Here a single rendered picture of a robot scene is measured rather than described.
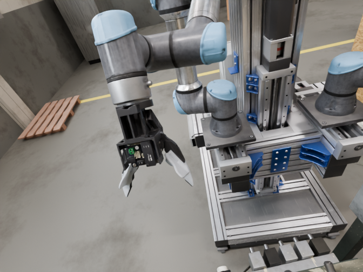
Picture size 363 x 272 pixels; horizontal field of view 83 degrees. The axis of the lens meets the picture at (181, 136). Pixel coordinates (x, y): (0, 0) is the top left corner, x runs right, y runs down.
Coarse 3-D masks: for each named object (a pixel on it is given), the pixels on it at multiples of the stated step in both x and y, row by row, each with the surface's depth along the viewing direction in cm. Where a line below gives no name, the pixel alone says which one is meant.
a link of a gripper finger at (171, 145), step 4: (164, 136) 42; (164, 140) 43; (168, 140) 42; (172, 140) 43; (168, 144) 42; (172, 144) 42; (176, 144) 43; (164, 148) 43; (168, 148) 42; (172, 148) 42; (176, 148) 42; (176, 152) 43; (180, 152) 43; (180, 156) 43; (184, 160) 43
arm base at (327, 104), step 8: (320, 96) 92; (328, 96) 87; (336, 96) 85; (344, 96) 83; (352, 96) 84; (320, 104) 91; (328, 104) 88; (336, 104) 86; (344, 104) 85; (352, 104) 85; (328, 112) 89; (336, 112) 87; (344, 112) 86; (352, 112) 88
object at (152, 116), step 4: (148, 112) 41; (152, 112) 41; (148, 116) 41; (152, 116) 41; (148, 120) 40; (152, 120) 41; (156, 120) 44; (152, 124) 42; (156, 124) 43; (160, 124) 48; (160, 128) 47
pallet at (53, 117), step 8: (48, 104) 401; (56, 104) 398; (64, 104) 385; (72, 104) 377; (40, 112) 381; (48, 112) 374; (56, 112) 370; (64, 112) 359; (72, 112) 367; (32, 120) 363; (40, 120) 357; (48, 120) 350; (56, 120) 344; (64, 120) 339; (32, 128) 341; (40, 128) 335; (48, 128) 329; (56, 128) 323; (64, 128) 334; (24, 136) 328; (32, 136) 326
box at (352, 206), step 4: (360, 188) 78; (360, 192) 78; (356, 196) 81; (360, 196) 79; (352, 200) 84; (356, 200) 82; (360, 200) 79; (352, 204) 84; (356, 204) 82; (360, 204) 80; (352, 208) 85; (356, 208) 83; (360, 208) 81; (356, 212) 83; (360, 212) 81; (360, 216) 82; (360, 220) 82
